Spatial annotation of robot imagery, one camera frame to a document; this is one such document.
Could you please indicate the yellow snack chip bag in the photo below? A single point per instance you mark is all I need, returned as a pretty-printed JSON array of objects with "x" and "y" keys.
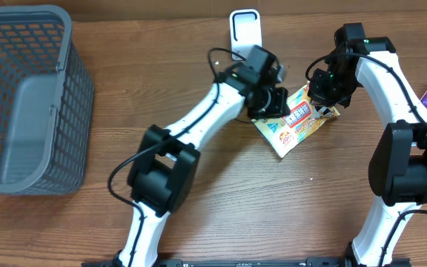
[{"x": 285, "y": 133}]

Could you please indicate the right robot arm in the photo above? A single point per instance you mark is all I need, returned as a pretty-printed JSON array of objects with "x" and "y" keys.
[{"x": 397, "y": 171}]

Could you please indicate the white barcode scanner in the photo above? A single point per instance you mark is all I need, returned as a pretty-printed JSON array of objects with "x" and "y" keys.
[{"x": 245, "y": 30}]

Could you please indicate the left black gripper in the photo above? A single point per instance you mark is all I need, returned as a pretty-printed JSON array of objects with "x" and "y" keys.
[{"x": 279, "y": 107}]

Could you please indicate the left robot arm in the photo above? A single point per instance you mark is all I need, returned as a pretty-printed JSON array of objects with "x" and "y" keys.
[{"x": 162, "y": 170}]

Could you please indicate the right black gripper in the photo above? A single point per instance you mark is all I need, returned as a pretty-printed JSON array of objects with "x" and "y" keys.
[{"x": 320, "y": 96}]

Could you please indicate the grey plastic mesh basket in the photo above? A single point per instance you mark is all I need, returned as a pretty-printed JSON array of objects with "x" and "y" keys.
[{"x": 46, "y": 103}]

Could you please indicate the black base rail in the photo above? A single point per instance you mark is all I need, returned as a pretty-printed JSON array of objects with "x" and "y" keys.
[{"x": 309, "y": 262}]

